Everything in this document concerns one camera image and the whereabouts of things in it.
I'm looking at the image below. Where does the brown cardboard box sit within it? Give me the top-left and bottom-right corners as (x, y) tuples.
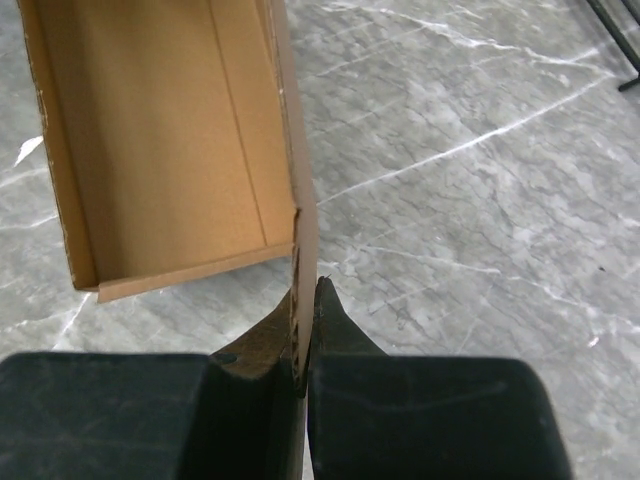
(18, 1), (318, 386)

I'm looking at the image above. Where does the black wire rack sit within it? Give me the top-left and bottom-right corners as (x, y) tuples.
(587, 0), (639, 93)

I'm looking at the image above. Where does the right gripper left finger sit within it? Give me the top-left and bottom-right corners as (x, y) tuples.
(1, 298), (305, 479)

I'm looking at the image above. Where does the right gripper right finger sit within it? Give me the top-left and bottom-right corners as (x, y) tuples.
(308, 277), (573, 479)

